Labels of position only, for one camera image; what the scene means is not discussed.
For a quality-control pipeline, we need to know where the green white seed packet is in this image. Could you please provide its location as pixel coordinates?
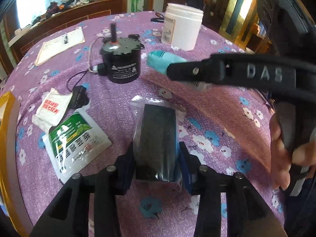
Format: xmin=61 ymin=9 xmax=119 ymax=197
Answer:
xmin=42 ymin=108 xmax=112 ymax=184

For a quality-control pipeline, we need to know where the teal tube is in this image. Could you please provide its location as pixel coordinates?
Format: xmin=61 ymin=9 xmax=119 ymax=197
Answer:
xmin=147 ymin=50 xmax=213 ymax=92

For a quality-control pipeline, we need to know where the black item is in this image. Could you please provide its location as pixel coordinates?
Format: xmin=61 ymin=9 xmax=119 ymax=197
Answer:
xmin=130 ymin=95 xmax=186 ymax=191

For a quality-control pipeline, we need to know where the white red-text sachet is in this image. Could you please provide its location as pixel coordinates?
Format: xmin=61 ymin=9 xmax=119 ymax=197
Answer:
xmin=32 ymin=88 xmax=73 ymax=134

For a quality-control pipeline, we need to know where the person's right hand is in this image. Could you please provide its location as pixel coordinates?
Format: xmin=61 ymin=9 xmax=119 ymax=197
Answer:
xmin=269 ymin=115 xmax=316 ymax=190

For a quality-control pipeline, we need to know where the yellow-rimmed white storage box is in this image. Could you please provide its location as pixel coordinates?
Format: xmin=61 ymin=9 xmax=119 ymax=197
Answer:
xmin=1 ymin=91 xmax=33 ymax=236

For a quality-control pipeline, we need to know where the white plastic jar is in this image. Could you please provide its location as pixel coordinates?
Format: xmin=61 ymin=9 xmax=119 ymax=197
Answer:
xmin=161 ymin=3 xmax=204 ymax=51

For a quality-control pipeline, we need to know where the black electric motor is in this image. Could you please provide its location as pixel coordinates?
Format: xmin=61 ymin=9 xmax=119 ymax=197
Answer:
xmin=96 ymin=23 xmax=145 ymax=84

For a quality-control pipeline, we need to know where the purple floral tablecloth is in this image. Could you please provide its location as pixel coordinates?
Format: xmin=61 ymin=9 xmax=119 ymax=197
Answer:
xmin=1 ymin=12 xmax=285 ymax=236

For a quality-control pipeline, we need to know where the wooden cabinet shelf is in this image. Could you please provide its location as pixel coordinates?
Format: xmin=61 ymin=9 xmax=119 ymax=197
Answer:
xmin=11 ymin=0 xmax=127 ymax=61

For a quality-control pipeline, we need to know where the white paper notepad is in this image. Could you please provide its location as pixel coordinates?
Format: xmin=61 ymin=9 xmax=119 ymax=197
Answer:
xmin=34 ymin=27 xmax=85 ymax=66

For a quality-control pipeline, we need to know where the black marker pen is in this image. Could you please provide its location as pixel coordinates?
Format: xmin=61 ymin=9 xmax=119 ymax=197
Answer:
xmin=64 ymin=33 xmax=68 ymax=44

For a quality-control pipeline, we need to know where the small black adapter with cable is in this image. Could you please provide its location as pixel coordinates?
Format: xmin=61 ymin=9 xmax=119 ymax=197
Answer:
xmin=66 ymin=70 xmax=89 ymax=110

